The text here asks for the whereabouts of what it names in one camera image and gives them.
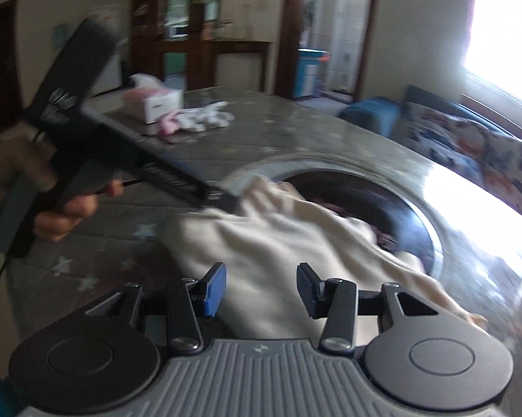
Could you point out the dark wooden door frame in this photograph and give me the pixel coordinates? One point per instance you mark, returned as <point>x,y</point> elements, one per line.
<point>287,57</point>

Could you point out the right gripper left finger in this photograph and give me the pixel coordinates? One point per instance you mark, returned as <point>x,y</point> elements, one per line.
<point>189,299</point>

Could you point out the blue toy box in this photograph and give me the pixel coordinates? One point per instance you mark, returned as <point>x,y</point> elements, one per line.
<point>309,62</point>

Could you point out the person's left hand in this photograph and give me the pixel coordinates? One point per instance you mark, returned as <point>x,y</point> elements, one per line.
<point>21,157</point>

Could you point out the butterfly pillow lower left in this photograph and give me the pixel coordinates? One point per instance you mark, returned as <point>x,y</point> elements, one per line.
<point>481,155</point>

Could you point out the window with frame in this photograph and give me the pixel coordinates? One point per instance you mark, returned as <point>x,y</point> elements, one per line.
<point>494,52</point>

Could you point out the grey quilted star tablecloth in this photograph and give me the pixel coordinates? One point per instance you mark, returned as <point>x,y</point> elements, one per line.
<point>481,237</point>

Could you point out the white tissue box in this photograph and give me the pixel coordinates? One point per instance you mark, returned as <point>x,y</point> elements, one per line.
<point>149,99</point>

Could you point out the cream sweater garment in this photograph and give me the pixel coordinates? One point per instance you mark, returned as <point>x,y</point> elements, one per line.
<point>275,230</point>

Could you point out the blue corner sofa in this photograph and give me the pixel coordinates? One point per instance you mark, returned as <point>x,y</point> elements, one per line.
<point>380,115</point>

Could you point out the dark wooden shelf cabinet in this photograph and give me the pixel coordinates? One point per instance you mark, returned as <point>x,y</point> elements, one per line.
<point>186,37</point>

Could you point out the pink white cloth pile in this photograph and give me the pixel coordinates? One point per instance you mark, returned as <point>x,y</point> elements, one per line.
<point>194,120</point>

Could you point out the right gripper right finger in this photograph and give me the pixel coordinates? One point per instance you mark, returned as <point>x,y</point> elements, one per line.
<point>334,300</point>

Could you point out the black round induction cooktop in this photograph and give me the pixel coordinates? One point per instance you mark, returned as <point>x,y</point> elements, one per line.
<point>398,223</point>

